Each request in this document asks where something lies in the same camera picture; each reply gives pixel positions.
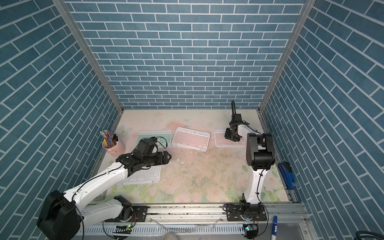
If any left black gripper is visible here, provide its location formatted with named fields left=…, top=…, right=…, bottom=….
left=141, top=150, right=173, bottom=167

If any pink keyboard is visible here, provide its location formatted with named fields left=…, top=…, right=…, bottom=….
left=215, top=130, right=246, bottom=148
left=171, top=127, right=211, bottom=152

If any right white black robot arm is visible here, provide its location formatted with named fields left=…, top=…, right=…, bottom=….
left=225, top=110, right=275, bottom=204

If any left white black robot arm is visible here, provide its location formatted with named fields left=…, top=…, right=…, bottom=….
left=37, top=137, right=172, bottom=240

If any green key keyboard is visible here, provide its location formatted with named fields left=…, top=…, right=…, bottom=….
left=136, top=130, right=172, bottom=147

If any white key keyboard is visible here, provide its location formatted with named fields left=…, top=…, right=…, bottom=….
left=120, top=166, right=162, bottom=185

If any pink pen cup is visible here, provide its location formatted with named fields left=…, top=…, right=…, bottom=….
left=102, top=141, right=126, bottom=159

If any coloured pens bundle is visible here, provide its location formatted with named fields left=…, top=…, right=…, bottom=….
left=100, top=130, right=119, bottom=148

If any blue stapler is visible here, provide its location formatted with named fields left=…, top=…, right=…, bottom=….
left=278, top=162, right=296, bottom=190

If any blue white marker pen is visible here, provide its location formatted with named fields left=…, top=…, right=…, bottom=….
left=271, top=216, right=278, bottom=240

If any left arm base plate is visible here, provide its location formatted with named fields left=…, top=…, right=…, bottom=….
left=105, top=206, right=148, bottom=223

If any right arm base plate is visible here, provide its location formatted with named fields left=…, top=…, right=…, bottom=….
left=222, top=203, right=268, bottom=222

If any aluminium front rail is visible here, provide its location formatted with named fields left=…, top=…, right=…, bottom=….
left=77, top=203, right=313, bottom=226

